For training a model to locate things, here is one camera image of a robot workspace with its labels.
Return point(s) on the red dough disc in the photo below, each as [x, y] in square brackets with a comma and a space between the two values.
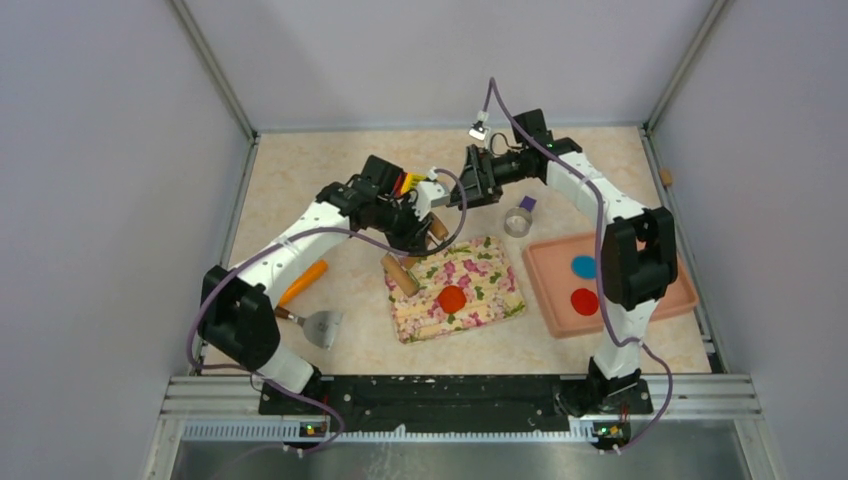
[585, 302]

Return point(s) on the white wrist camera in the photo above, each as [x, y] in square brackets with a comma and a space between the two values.
[479, 130]
[429, 195]

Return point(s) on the wooden dough roller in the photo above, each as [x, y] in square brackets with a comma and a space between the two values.
[414, 258]

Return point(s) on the blue dough disc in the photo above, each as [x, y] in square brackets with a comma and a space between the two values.
[584, 267]

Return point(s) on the floral cutting board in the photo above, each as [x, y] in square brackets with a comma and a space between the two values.
[470, 285]

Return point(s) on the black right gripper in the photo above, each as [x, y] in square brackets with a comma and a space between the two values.
[475, 183]

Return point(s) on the colourful toy brick block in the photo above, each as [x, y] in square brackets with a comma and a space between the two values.
[408, 182]

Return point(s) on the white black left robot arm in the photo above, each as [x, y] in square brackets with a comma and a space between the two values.
[237, 310]

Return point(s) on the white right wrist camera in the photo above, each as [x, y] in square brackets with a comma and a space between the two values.
[479, 130]

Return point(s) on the metal dough scraper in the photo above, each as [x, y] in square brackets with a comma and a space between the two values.
[319, 328]

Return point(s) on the red dough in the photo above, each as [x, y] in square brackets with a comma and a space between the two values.
[451, 299]

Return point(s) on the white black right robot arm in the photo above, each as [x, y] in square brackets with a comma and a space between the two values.
[635, 246]

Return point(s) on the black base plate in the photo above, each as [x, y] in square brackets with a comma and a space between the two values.
[455, 404]

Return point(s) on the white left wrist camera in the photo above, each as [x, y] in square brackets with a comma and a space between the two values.
[429, 195]

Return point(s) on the orange plastic knife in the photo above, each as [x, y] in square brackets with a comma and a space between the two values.
[304, 281]

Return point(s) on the small wooden piece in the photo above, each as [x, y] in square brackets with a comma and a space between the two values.
[666, 177]

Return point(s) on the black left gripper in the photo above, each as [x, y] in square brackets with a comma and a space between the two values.
[411, 225]

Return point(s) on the metal ring cutter purple handle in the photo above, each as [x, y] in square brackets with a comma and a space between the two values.
[518, 220]

